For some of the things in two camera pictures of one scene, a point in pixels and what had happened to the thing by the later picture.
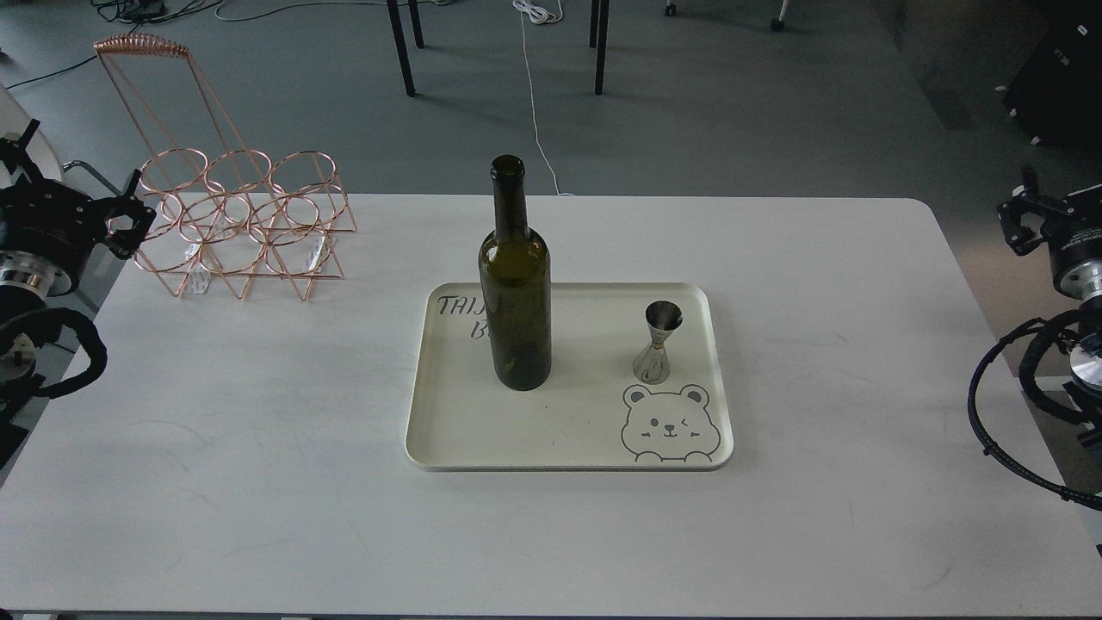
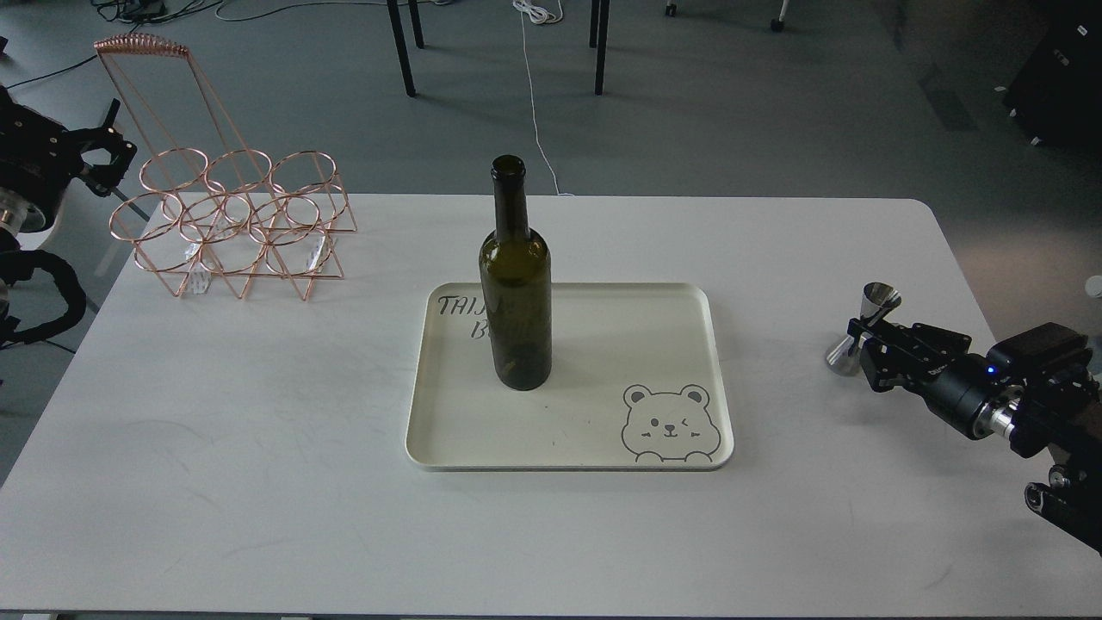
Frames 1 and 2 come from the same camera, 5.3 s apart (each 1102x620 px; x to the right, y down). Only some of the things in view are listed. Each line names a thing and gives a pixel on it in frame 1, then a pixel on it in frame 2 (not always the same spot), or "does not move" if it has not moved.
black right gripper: (1074, 235) to (936, 365)
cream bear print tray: (596, 413) does not move
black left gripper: (41, 218) to (39, 156)
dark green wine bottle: (515, 266) does not move
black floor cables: (146, 11) does not move
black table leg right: (597, 37) does not move
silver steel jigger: (662, 318) to (876, 295)
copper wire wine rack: (215, 208) does not move
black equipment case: (1056, 94) does not move
